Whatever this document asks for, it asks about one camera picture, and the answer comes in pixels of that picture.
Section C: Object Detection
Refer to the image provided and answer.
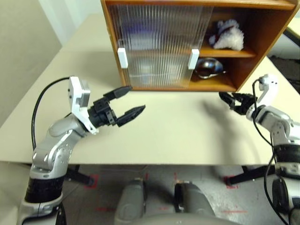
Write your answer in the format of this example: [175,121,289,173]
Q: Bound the grey left robot leg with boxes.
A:
[116,179,145,225]

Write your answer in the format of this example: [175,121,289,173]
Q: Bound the grey robot leg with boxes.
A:
[116,179,145,225]
[174,181,214,218]

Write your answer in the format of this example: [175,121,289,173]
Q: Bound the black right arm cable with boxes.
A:
[251,78,296,225]

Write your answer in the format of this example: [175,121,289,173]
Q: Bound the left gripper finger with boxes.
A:
[103,86,134,102]
[116,105,147,128]

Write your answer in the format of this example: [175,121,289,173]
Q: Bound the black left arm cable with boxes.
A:
[31,77,71,147]

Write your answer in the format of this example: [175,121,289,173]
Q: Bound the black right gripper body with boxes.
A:
[233,94,256,116]

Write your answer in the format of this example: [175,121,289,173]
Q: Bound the steel bowl with handle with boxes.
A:
[193,57,228,79]

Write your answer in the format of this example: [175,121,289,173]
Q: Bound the wooden cabinet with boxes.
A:
[100,0,300,92]

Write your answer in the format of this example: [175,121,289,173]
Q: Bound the white door handle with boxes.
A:
[188,48,200,70]
[117,47,128,69]

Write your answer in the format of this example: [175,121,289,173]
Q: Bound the white plush toy striped scarf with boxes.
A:
[208,19,245,51]

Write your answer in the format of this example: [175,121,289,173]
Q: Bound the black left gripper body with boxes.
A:
[88,97,119,128]

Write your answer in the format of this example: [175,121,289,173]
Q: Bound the grey right robot leg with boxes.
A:
[174,181,214,218]

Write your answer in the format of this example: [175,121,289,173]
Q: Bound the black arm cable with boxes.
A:
[31,77,71,147]
[251,78,296,225]

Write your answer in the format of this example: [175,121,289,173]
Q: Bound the cream table with black frame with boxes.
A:
[283,26,300,45]

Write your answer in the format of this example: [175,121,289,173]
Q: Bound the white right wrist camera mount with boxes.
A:
[254,74,280,106]

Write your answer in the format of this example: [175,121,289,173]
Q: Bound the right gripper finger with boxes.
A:
[218,91,236,110]
[231,92,253,100]

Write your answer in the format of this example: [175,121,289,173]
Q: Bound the cream adjoining table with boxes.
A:
[60,14,115,53]

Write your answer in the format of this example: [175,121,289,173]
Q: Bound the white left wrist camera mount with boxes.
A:
[67,76,99,135]

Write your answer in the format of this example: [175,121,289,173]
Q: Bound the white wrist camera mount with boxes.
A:
[67,76,99,135]
[254,74,280,106]

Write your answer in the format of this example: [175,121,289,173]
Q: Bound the grey robot torso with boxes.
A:
[131,213,242,225]

